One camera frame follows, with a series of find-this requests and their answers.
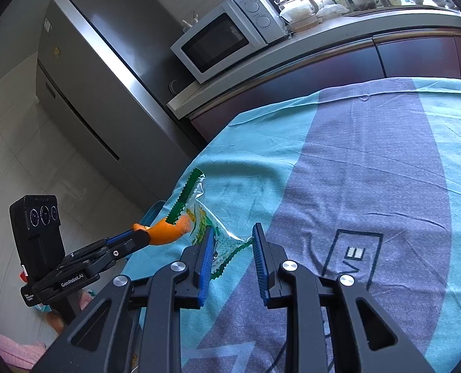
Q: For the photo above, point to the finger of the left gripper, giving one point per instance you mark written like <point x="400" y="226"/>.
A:
<point x="139" y="236"/>

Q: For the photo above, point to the teal trash bin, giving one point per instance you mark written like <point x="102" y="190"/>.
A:
<point x="152" y="213"/>

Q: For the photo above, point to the glass kettle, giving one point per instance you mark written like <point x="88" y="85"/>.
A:
<point x="293" y="11"/>

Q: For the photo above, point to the dark lower kitchen cabinets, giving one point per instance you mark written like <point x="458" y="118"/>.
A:
<point x="412" y="53"/>

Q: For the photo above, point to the teal grey tablecloth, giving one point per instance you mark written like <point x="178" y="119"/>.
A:
<point x="364" y="179"/>

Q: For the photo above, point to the white microwave oven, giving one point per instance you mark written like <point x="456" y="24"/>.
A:
<point x="231" y="32"/>

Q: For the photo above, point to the grey refrigerator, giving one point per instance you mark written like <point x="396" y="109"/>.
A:
<point x="105" y="76"/>

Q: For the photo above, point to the orange peel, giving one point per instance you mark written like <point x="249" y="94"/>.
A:
<point x="163" y="232"/>

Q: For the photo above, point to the black camera box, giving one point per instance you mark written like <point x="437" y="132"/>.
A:
<point x="35" y="225"/>

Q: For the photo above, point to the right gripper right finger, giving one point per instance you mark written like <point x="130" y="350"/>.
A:
<point x="284" y="283"/>

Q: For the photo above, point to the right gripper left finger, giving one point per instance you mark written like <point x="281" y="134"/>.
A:
<point x="182" y="284"/>

